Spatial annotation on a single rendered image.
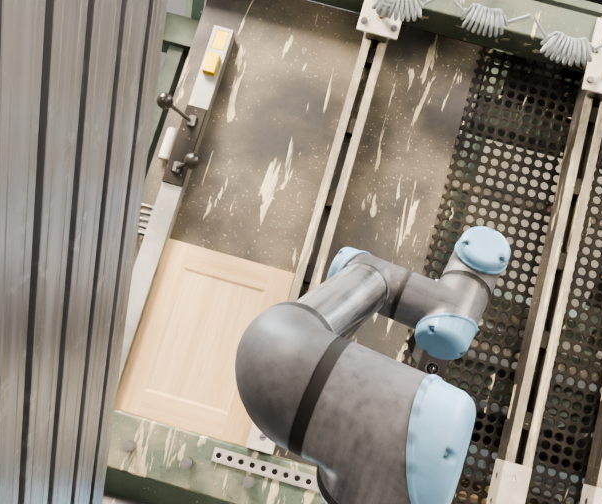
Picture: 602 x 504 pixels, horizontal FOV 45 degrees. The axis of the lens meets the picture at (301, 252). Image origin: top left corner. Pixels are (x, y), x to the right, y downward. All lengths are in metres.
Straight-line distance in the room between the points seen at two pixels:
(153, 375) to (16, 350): 1.30
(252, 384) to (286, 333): 0.06
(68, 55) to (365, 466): 0.41
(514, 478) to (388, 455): 1.09
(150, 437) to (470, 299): 0.89
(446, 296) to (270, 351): 0.41
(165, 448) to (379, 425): 1.09
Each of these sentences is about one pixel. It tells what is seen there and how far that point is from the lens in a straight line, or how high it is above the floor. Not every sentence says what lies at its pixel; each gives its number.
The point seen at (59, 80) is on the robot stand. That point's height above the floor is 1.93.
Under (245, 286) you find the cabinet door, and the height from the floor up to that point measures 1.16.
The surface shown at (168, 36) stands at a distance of 2.00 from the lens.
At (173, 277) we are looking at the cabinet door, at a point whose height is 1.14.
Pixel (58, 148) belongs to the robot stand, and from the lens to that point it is 0.41.
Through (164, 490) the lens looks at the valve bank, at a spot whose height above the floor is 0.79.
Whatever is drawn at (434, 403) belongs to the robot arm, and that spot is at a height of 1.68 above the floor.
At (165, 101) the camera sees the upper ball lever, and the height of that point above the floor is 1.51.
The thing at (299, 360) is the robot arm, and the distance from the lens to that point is 0.65.
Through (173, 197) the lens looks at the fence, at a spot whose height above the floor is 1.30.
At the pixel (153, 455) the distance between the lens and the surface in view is 1.69.
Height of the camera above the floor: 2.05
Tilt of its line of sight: 28 degrees down
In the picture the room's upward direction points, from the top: 14 degrees clockwise
